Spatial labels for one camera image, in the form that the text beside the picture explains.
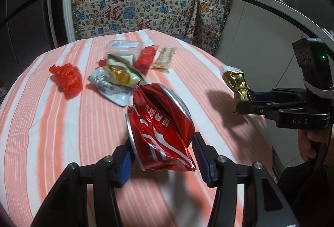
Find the gold foil wrapper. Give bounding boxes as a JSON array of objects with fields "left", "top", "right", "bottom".
[{"left": 220, "top": 65, "right": 255, "bottom": 114}]

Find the crushed red cola can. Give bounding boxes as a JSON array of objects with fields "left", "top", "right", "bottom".
[{"left": 125, "top": 83, "right": 196, "bottom": 172}]

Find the silver white snack wrapper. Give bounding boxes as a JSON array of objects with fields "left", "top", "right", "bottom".
[{"left": 88, "top": 67, "right": 132, "bottom": 107}]

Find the red plastic bag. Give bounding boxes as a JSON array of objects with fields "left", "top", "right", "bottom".
[{"left": 49, "top": 63, "right": 83, "bottom": 96}]

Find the green yellow snack wrapper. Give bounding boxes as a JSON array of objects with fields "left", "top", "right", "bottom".
[{"left": 102, "top": 54, "right": 144, "bottom": 87}]

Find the grey kitchen counter cabinet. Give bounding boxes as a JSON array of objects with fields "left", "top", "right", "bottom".
[{"left": 213, "top": 0, "right": 334, "bottom": 168}]

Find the person's right hand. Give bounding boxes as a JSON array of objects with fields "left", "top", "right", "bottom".
[{"left": 297, "top": 128, "right": 334, "bottom": 167}]

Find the pink striped tablecloth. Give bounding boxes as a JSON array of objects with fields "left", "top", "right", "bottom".
[{"left": 1, "top": 30, "right": 272, "bottom": 226}]

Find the beige snack bar packet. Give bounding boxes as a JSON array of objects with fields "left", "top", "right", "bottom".
[{"left": 152, "top": 47, "right": 176, "bottom": 70}]

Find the red long snack packet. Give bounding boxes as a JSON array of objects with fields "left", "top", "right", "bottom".
[{"left": 134, "top": 46, "right": 158, "bottom": 75}]

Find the patterned Chinese character cloth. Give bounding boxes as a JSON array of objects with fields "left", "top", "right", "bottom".
[{"left": 71, "top": 0, "right": 231, "bottom": 55}]

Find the clear plastic box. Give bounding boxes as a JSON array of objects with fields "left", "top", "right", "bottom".
[{"left": 104, "top": 40, "right": 143, "bottom": 60}]

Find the dark refrigerator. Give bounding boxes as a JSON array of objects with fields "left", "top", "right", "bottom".
[{"left": 0, "top": 0, "right": 63, "bottom": 81}]

